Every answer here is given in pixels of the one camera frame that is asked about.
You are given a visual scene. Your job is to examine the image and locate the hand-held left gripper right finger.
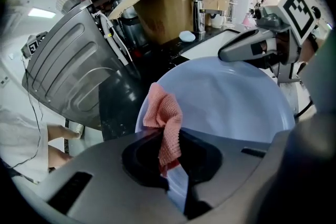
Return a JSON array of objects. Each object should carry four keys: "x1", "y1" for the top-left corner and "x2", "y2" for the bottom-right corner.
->
[{"x1": 180, "y1": 127, "x2": 299, "y2": 222}]

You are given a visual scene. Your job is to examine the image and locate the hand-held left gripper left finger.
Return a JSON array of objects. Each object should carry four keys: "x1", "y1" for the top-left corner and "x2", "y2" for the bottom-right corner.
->
[{"x1": 46, "y1": 131, "x2": 186, "y2": 224}]

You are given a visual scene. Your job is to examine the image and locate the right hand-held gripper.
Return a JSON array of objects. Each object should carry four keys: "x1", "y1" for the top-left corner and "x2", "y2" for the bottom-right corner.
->
[{"x1": 217, "y1": 0, "x2": 320, "y2": 84}]

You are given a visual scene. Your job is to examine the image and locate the light blue plate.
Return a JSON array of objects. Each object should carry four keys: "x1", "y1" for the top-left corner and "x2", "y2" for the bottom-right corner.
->
[{"x1": 134, "y1": 56, "x2": 297, "y2": 218}]

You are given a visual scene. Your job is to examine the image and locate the pink sponge cloth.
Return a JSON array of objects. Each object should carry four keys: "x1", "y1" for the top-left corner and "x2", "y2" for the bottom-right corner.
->
[{"x1": 143, "y1": 82, "x2": 184, "y2": 178}]

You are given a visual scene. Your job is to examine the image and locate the person's right forearm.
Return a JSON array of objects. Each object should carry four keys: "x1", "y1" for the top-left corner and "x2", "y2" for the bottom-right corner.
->
[{"x1": 298, "y1": 31, "x2": 320, "y2": 79}]

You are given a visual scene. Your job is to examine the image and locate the person's right hand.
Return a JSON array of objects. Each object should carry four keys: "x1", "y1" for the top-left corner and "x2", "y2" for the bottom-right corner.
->
[{"x1": 274, "y1": 32, "x2": 292, "y2": 65}]

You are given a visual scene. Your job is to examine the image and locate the pink small container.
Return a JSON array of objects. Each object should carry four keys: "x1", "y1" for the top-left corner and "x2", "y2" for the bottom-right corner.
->
[{"x1": 241, "y1": 13, "x2": 252, "y2": 27}]

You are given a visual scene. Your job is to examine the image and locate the white mug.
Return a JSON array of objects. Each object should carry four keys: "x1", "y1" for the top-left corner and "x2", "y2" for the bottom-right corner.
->
[{"x1": 209, "y1": 12, "x2": 226, "y2": 29}]

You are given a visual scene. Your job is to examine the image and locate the chrome faucet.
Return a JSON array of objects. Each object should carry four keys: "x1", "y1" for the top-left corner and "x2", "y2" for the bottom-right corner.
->
[{"x1": 190, "y1": 0, "x2": 226, "y2": 35}]

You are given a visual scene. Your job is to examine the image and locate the pale blue oval soap dish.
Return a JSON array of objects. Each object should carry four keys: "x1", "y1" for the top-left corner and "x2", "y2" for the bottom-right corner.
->
[{"x1": 178, "y1": 30, "x2": 196, "y2": 42}]

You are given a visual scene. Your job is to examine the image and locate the large open cardboard box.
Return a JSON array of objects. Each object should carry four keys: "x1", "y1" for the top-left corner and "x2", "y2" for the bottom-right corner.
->
[{"x1": 108, "y1": 0, "x2": 242, "y2": 45}]

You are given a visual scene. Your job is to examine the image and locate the black marble vanity table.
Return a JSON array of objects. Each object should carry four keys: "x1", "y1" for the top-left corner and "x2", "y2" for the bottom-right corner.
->
[{"x1": 99, "y1": 25, "x2": 229, "y2": 141}]

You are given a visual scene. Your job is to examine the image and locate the dark grey round appliance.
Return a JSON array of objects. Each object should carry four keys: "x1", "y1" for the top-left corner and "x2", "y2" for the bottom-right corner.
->
[{"x1": 111, "y1": 0, "x2": 149, "y2": 48}]

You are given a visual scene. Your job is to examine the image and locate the spare hand-held gripper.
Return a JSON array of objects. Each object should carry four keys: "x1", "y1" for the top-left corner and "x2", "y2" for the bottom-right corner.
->
[{"x1": 21, "y1": 31, "x2": 48, "y2": 57}]

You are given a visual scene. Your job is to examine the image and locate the ceiling light panel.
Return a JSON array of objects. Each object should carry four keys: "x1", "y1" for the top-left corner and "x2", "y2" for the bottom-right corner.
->
[{"x1": 27, "y1": 7, "x2": 57, "y2": 18}]

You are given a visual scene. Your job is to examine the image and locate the thin black tether cable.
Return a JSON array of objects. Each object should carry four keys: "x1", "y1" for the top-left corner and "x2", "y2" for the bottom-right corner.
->
[{"x1": 22, "y1": 55, "x2": 44, "y2": 168}]

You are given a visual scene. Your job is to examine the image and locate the grey corrugated drain hose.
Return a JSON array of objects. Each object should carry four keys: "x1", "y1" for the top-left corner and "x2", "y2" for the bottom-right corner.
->
[{"x1": 91, "y1": 9, "x2": 133, "y2": 66}]

